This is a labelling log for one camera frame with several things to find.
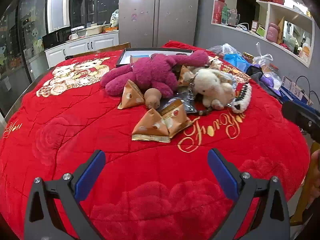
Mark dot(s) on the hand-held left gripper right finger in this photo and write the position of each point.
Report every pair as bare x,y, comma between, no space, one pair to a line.
222,173

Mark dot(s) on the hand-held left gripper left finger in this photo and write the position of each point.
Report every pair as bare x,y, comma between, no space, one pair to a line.
92,171

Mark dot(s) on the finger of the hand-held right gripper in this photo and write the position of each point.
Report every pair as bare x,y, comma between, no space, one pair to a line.
306,113

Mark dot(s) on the orange triangular snack packet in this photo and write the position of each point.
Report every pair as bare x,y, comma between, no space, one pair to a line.
177,117
186,76
150,127
131,95

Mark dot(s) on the white rabbit plush toy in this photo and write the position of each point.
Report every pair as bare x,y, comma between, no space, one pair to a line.
212,85

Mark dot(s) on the tan plush toy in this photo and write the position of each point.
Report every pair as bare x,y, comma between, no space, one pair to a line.
152,98

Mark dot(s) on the pink plush toy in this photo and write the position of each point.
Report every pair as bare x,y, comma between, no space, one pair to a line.
152,73

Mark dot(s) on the black shallow box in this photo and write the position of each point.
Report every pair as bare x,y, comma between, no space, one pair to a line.
122,57

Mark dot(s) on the blue cardboard box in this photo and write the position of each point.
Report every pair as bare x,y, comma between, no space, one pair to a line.
292,92

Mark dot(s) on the red printed blanket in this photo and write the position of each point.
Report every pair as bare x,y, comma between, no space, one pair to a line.
75,130

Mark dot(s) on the purple cloth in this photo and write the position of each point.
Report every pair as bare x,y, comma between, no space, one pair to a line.
268,80

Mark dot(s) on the white bottle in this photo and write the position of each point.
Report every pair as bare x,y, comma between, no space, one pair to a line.
305,52

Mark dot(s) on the clear plastic bag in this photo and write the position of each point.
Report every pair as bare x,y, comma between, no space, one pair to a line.
223,49
265,61

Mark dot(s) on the dark plastic packet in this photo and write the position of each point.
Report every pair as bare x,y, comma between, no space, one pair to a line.
193,105

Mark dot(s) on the red gold patterned packet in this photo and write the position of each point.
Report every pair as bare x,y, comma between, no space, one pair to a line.
236,73

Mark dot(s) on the blue plastic bag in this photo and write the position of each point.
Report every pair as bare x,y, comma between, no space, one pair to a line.
237,61

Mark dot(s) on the yellow wooden chair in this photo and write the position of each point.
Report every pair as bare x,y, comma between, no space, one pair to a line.
303,205

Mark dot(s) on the pink pouch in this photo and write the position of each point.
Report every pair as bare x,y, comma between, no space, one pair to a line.
272,32

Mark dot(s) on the clear glass vases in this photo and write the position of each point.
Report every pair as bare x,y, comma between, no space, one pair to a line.
234,17

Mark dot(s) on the blue cover book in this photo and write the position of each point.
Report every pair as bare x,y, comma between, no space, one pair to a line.
140,58

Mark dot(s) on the white kitchen cabinet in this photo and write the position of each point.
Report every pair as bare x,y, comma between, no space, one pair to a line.
82,46

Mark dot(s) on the green gift box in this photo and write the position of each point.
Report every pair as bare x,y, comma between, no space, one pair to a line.
225,16

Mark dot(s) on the red gift box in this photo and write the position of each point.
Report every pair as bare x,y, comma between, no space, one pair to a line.
218,11

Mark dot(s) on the white cup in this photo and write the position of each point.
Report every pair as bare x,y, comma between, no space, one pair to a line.
72,36

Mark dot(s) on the black microwave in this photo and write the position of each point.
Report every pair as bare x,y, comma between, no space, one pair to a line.
56,38

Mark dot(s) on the glass sliding door with stickers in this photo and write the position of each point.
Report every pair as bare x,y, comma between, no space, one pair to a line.
22,50

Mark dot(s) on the cream plastic basin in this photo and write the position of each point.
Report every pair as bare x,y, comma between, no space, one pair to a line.
94,30

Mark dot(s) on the dark kitchen window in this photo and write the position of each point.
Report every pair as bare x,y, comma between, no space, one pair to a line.
92,3

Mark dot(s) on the silver refrigerator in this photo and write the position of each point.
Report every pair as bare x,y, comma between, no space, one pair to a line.
160,12

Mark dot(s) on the white wall shelf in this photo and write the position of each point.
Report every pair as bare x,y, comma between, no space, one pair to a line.
262,6

